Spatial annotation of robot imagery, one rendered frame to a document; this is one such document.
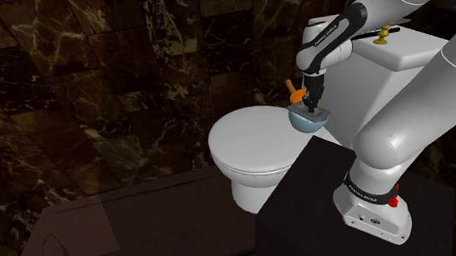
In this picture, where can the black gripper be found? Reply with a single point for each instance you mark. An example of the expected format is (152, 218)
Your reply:
(313, 87)

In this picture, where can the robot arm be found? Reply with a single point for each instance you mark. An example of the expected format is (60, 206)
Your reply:
(413, 100)

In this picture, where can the blue bowl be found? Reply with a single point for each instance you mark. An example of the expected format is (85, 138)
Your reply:
(305, 124)

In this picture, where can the white toilet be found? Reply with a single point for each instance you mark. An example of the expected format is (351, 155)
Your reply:
(253, 142)

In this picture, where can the black brush with gold knob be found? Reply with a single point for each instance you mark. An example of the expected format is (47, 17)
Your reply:
(383, 36)

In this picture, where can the black robot stand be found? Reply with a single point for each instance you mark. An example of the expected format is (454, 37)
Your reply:
(312, 218)

